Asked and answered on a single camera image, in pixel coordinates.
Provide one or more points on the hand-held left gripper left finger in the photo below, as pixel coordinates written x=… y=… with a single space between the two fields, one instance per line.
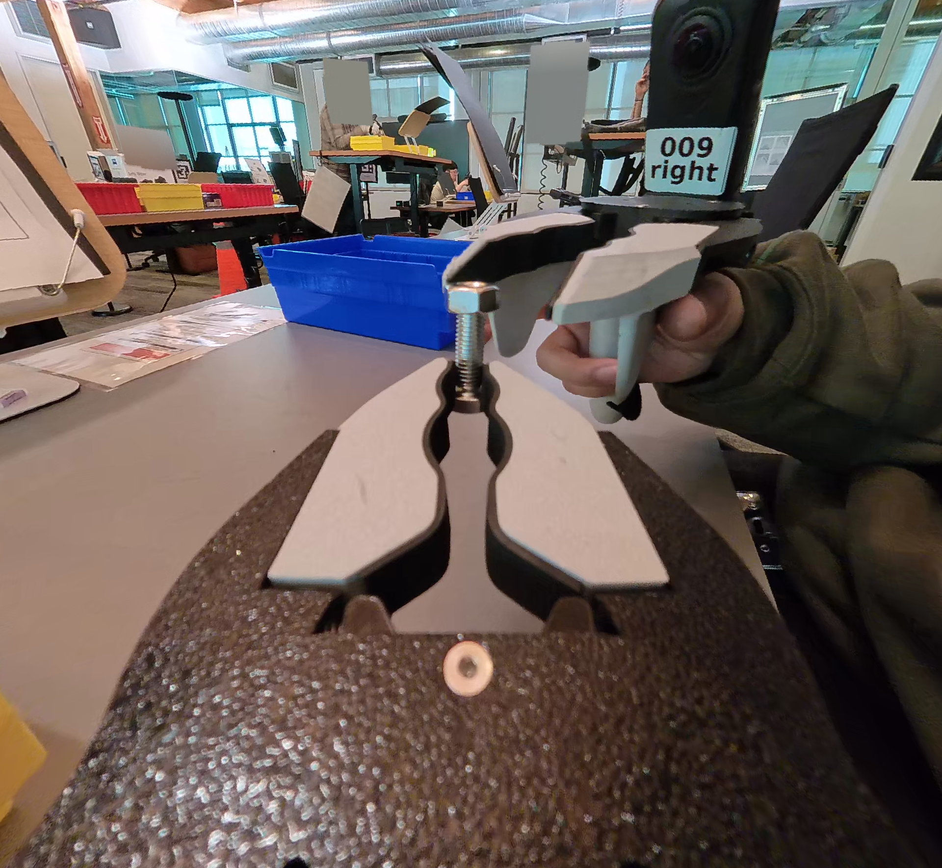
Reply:
x=360 y=485

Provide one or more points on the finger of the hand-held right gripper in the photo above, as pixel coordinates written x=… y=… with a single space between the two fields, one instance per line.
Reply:
x=633 y=272
x=530 y=235

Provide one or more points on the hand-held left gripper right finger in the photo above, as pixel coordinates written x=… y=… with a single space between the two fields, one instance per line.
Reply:
x=567 y=493

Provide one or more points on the steel bolt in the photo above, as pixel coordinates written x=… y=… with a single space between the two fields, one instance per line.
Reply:
x=469 y=349

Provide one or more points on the person's right forearm green sleeve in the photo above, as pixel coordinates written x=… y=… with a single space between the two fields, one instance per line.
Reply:
x=831 y=353

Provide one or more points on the wooden standing desk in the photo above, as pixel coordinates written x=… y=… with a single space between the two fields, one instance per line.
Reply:
x=383 y=158

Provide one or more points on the grey desk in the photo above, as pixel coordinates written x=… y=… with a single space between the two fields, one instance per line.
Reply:
x=184 y=456

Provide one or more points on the person's right hand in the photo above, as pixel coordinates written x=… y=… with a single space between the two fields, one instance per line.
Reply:
x=692 y=331

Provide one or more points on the long black tilted board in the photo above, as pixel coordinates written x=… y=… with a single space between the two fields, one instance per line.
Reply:
x=482 y=125

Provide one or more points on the black panel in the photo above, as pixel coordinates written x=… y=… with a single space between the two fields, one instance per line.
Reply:
x=824 y=169

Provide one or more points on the tan tilted board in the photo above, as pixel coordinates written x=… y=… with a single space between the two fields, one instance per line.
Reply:
x=416 y=121

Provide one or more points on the small yellow plastic bin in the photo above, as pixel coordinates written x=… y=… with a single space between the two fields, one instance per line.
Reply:
x=372 y=143

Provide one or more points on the blue plastic bin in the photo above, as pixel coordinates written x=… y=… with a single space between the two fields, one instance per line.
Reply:
x=353 y=294

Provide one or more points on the grey hanging panel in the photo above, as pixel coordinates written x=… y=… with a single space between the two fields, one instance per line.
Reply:
x=327 y=198

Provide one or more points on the orange traffic cone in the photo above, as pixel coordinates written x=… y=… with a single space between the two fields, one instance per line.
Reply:
x=232 y=272

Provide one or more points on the laminated instruction sheet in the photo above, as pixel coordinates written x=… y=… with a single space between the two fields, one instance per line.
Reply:
x=147 y=346

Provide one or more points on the red plastic bin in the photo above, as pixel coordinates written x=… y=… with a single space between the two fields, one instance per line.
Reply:
x=239 y=195
x=110 y=198

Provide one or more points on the person's green jacket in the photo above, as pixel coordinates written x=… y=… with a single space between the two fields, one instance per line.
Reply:
x=868 y=588

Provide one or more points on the wooden background table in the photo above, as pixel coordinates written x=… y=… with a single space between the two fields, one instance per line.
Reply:
x=191 y=217

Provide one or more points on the wooden board stand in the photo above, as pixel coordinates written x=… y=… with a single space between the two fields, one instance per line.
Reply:
x=110 y=272

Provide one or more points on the white rounded board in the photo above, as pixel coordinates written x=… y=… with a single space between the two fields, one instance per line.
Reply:
x=44 y=386

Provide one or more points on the purple sticker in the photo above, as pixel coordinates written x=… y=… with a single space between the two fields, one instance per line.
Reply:
x=13 y=397

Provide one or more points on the large yellow plastic bin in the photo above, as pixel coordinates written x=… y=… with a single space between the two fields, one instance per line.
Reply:
x=18 y=758

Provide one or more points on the framed wall poster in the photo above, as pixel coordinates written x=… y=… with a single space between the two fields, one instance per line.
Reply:
x=802 y=140

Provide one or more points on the silver air duct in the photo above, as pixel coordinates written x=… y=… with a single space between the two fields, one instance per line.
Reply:
x=412 y=7

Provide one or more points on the black wall speaker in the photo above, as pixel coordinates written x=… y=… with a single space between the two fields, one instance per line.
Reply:
x=94 y=27

